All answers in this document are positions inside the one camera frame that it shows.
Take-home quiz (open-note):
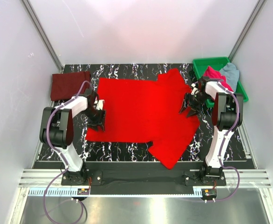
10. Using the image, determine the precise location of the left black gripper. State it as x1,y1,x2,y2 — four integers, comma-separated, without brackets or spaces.
82,108,106,132

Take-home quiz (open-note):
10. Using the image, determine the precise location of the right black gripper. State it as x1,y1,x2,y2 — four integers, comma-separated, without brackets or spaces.
179,92,211,118

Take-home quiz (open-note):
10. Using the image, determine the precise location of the bright red t-shirt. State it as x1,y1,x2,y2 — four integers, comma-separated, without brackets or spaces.
86,68,200,169

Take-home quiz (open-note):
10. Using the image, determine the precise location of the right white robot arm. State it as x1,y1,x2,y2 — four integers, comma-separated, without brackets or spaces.
179,77,244,185

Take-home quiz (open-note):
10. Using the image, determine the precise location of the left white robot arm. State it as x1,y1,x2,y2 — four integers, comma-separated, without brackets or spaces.
39,89,105,185

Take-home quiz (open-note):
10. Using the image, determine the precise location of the pink crumpled t-shirt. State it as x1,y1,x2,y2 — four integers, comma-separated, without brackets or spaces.
203,66,234,92

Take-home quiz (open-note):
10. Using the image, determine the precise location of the green plastic bin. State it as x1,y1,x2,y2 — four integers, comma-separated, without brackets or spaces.
192,57,249,102

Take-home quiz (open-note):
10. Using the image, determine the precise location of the folded maroon t-shirt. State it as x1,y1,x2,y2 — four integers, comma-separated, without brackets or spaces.
50,71,91,101

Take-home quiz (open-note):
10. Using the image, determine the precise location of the grey-blue crumpled t-shirt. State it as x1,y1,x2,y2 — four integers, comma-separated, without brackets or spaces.
219,63,240,92

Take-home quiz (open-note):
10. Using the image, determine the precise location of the left orange connector block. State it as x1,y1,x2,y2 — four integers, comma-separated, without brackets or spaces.
77,188,90,195

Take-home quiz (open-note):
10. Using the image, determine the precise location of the orange connector block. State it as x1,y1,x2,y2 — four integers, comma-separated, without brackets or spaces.
203,189,217,196
77,188,90,195

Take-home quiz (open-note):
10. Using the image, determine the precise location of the right orange connector block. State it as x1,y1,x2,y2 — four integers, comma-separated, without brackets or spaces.
203,189,217,196

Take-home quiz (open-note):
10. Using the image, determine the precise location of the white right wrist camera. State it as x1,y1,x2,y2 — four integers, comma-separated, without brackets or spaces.
191,83,199,95

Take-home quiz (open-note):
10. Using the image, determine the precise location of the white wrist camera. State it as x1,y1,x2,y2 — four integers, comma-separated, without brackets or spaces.
96,99,105,110
191,83,199,95

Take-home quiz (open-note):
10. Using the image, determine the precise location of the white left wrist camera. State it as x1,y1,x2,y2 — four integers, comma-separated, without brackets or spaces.
96,99,105,110

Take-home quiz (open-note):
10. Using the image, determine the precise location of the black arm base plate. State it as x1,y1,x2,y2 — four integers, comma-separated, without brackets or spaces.
61,162,226,196

